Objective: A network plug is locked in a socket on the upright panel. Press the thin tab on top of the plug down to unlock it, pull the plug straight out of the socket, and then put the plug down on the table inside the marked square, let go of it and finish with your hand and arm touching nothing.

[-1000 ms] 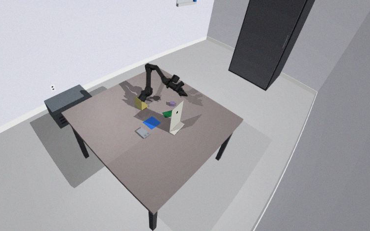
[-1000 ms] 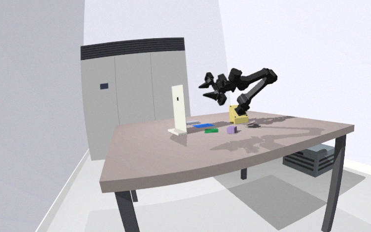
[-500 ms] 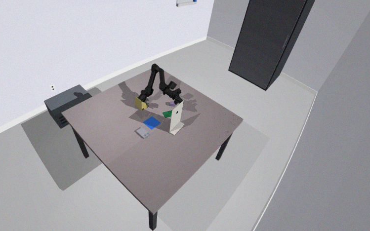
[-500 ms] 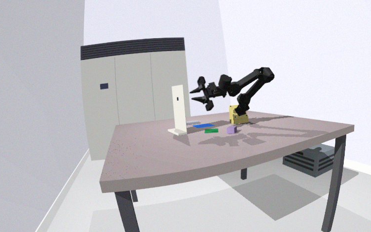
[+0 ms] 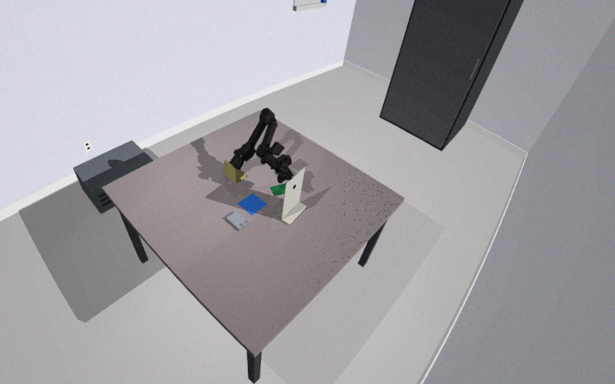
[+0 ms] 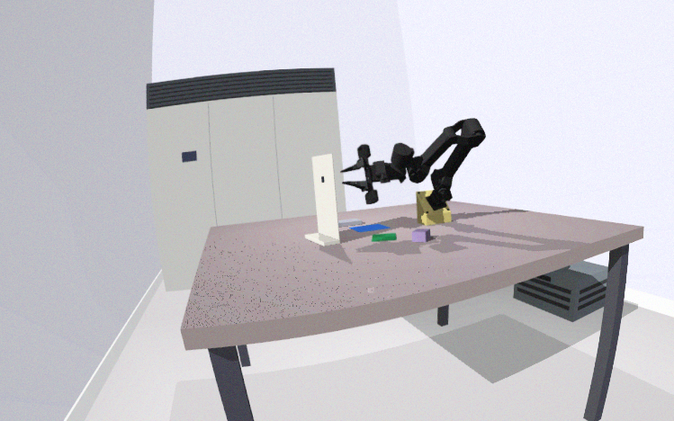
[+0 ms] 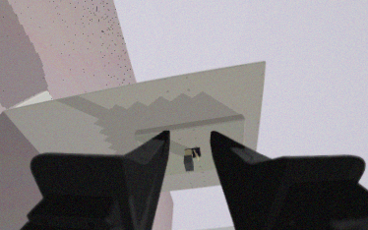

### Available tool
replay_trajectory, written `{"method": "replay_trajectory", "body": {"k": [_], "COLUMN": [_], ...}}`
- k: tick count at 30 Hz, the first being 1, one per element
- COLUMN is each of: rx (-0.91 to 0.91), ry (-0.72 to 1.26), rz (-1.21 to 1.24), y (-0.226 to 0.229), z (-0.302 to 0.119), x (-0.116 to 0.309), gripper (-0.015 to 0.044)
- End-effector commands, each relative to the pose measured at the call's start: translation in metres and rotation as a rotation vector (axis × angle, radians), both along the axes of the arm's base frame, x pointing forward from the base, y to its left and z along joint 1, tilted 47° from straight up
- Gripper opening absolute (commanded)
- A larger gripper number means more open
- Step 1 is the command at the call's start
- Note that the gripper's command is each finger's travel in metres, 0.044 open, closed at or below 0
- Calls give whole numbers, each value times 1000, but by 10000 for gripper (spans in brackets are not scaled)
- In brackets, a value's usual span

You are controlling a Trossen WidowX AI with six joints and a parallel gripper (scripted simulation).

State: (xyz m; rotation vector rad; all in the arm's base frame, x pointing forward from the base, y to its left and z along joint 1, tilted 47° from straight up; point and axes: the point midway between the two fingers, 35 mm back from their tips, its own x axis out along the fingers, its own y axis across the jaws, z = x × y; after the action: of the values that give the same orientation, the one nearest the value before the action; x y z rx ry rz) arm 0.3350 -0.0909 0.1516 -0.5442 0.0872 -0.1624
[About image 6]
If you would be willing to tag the green flat block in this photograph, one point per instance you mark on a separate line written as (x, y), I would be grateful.
(384, 237)

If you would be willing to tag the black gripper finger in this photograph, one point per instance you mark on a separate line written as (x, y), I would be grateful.
(358, 184)
(360, 163)

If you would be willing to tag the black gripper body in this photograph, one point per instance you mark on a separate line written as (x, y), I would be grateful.
(372, 196)

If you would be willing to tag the blue flat square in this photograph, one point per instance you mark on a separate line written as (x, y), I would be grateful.
(369, 228)

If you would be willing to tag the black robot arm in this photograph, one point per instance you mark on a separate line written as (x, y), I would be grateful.
(472, 135)

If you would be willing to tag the small purple cube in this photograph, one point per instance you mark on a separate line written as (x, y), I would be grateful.
(421, 235)

